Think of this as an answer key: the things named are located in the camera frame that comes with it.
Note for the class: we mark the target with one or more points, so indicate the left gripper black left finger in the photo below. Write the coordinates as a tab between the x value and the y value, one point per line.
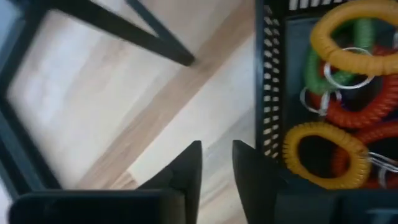
186	174

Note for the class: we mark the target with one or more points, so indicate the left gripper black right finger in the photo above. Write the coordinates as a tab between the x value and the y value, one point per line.
258	193

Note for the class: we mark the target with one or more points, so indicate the black plastic basket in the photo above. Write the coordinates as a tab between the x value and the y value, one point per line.
293	93

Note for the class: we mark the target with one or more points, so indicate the wooden shelf with black legs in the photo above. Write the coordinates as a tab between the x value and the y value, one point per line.
140	34

